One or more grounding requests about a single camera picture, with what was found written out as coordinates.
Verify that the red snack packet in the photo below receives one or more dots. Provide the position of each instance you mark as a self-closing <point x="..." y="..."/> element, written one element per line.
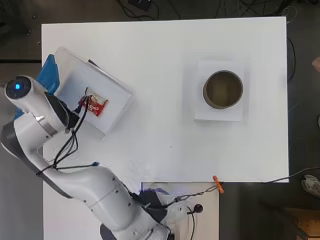
<point x="98" y="106"/>

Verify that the white flat stand box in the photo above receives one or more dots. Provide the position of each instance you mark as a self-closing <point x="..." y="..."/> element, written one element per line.
<point x="203" y="115"/>

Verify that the clear plastic storage box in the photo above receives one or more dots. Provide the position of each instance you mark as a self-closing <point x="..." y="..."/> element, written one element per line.
<point x="110" y="86"/>

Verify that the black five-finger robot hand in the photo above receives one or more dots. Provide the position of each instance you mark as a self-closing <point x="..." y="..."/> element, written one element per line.
<point x="65" y="113"/>

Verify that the orange clamp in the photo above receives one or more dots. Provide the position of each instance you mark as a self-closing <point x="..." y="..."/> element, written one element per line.
<point x="218" y="183"/>

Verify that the grey shoe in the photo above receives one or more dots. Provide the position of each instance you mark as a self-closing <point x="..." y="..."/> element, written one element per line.
<point x="311" y="185"/>

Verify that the brown round tub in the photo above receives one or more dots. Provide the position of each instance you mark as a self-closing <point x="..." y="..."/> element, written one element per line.
<point x="213" y="100"/>

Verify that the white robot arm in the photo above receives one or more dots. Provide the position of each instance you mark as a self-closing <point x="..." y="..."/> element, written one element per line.
<point x="93" y="190"/>

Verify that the black round knob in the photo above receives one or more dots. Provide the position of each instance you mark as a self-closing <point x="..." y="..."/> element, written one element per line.
<point x="198" y="208"/>

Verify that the blue plastic box lid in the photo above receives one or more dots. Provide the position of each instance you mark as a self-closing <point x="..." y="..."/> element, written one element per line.
<point x="50" y="71"/>

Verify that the brown wooden furniture piece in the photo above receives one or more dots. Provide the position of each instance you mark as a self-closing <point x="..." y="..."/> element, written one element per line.
<point x="308" y="226"/>

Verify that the black small floor device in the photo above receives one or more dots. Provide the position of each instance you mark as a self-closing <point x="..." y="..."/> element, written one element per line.
<point x="140" y="3"/>

